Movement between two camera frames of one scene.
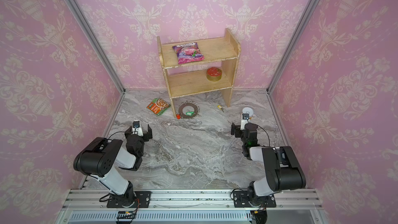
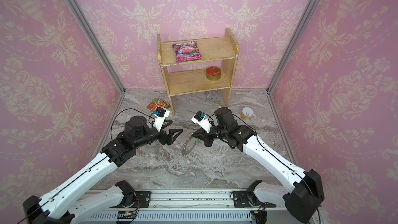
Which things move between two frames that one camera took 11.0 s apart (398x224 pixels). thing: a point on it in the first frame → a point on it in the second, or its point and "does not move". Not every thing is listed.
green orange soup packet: (158, 106) does not move
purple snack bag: (188, 52) does not move
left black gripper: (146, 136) → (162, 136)
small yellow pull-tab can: (249, 111) does not move
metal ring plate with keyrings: (190, 103) → (188, 145)
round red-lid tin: (214, 74) does not move
